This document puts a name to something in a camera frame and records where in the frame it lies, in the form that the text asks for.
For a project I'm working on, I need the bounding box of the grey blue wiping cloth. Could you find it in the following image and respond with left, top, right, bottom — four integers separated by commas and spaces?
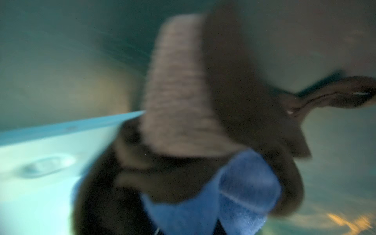
71, 5, 376, 235

